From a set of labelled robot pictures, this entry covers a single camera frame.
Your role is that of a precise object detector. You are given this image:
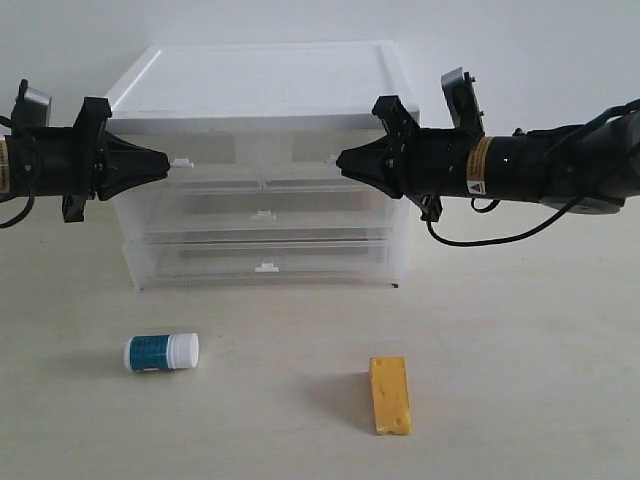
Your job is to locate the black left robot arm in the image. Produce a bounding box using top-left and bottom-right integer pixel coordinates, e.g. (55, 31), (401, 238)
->
(1, 97), (170, 228)

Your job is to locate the teal label pill bottle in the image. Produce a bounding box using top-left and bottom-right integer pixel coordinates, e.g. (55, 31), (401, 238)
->
(123, 333), (200, 372)

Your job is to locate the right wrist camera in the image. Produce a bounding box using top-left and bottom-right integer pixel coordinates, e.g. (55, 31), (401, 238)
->
(440, 67), (485, 136)

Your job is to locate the white plastic drawer cabinet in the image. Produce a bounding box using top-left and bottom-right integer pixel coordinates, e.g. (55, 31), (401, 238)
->
(107, 41), (420, 290)

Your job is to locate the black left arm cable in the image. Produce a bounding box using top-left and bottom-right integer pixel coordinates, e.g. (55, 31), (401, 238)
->
(0, 115), (37, 230)

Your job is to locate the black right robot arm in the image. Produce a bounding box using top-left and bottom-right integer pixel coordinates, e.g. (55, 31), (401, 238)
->
(336, 96), (639, 214)

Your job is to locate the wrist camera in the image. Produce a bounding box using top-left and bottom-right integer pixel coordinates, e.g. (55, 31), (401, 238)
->
(11, 79), (52, 128)
(440, 67), (485, 136)

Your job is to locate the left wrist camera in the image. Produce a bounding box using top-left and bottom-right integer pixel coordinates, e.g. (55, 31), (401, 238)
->
(11, 79), (52, 128)

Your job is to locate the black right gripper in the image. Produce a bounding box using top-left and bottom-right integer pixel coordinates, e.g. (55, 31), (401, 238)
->
(336, 95), (471, 219)

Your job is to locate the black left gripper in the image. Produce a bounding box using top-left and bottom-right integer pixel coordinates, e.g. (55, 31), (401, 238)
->
(8, 97), (168, 223)

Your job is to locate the yellow cheese wedge block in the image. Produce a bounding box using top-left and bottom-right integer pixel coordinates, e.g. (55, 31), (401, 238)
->
(369, 357), (412, 435)

